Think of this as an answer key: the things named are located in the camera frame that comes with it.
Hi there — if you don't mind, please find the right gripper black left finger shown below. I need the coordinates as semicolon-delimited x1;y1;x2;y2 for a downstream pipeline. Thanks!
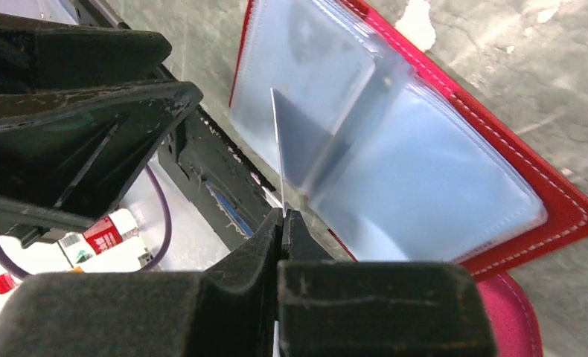
0;208;284;356

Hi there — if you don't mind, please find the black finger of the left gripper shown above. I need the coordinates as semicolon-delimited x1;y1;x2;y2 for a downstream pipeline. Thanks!
0;80;203;235
0;13;172;94

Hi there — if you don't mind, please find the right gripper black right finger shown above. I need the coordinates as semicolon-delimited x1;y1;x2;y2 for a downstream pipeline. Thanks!
277;210;497;356

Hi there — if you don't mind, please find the red leather card holder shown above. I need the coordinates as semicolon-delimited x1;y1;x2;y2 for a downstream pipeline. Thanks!
229;1;588;356

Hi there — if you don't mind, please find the white bottle red label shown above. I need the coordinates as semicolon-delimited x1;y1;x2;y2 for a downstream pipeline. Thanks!
0;208;154;295

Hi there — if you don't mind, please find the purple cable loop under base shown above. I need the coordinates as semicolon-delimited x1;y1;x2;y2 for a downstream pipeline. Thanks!
0;164;173;280

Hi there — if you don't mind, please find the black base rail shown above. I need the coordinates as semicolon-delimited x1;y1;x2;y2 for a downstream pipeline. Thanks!
72;1;272;249

